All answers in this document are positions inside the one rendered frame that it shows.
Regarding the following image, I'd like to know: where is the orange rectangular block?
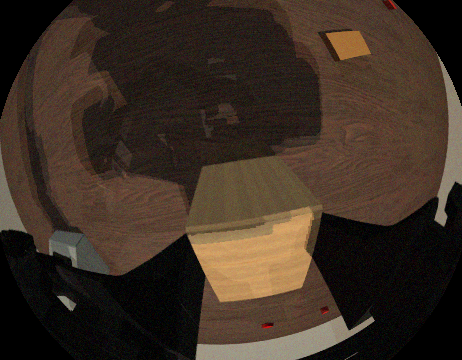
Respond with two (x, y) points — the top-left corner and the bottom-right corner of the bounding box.
(320, 31), (371, 61)

